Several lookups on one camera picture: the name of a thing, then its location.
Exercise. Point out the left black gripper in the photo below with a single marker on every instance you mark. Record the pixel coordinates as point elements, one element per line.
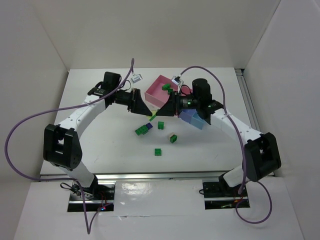
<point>134,100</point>

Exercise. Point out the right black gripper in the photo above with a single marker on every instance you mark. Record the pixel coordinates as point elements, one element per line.
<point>172,103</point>

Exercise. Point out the long green lego brick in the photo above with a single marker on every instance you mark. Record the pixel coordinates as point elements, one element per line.
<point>141,130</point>

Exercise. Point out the green curved lego brick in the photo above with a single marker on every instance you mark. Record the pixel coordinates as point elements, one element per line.
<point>173,139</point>

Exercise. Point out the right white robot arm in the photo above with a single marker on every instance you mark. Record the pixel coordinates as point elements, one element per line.
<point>260,153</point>

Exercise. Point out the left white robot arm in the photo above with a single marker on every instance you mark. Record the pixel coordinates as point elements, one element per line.
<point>62,147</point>

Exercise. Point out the green square lego brick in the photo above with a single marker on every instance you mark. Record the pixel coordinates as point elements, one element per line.
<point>160,125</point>

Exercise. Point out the large pink container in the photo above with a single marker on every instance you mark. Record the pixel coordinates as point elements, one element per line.
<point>155,95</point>

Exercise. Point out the purple lego brick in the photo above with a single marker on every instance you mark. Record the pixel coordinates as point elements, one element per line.
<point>149,126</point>

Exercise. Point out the light blue container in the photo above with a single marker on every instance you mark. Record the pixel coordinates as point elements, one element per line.
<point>197,121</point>

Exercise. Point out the green lego front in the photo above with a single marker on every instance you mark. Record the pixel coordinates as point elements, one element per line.
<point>158,152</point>

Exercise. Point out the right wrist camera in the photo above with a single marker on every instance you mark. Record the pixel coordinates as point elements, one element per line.
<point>177,80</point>

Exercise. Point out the aluminium rail front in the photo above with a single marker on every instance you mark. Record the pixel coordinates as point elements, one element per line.
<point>160,175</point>

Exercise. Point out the aluminium rail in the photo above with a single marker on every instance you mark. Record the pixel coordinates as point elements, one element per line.
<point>247,99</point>
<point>160,175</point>

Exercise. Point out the aluminium rail right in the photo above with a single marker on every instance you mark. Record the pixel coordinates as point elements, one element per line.
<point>247,99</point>

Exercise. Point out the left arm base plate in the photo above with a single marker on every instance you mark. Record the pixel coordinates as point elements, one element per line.
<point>104,199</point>

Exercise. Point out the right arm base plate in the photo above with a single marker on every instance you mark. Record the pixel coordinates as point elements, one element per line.
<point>217,197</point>

